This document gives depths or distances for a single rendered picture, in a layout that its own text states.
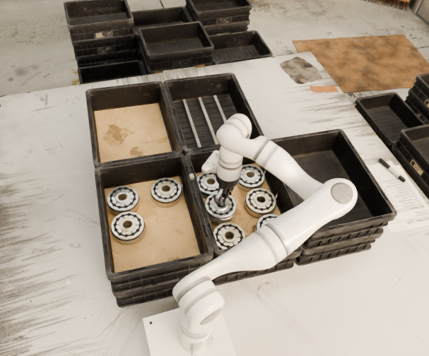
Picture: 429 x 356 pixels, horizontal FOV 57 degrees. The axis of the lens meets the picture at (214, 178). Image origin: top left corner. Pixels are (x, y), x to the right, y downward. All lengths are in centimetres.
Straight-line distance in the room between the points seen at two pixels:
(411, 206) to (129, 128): 114
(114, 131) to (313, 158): 77
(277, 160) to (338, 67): 260
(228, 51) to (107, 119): 139
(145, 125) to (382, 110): 171
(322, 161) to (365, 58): 230
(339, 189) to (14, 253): 106
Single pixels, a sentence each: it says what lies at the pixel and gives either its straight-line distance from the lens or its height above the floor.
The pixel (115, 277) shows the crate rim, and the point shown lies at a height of 93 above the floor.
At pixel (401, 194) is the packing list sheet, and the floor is 70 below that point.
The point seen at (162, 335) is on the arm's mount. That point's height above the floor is 77.
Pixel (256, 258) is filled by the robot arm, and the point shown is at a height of 112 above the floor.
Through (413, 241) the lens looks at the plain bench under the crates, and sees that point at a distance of 165.
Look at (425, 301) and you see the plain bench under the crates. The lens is 154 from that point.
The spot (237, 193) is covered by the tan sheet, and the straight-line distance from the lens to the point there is 139.
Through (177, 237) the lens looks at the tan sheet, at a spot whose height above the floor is 83.
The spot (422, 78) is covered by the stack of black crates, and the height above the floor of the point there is 46.
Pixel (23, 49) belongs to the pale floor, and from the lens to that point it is 369.
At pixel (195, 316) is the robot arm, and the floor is 108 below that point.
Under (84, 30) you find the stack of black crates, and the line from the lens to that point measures 273.
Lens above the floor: 193
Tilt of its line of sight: 51 degrees down
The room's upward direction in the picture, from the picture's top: 6 degrees clockwise
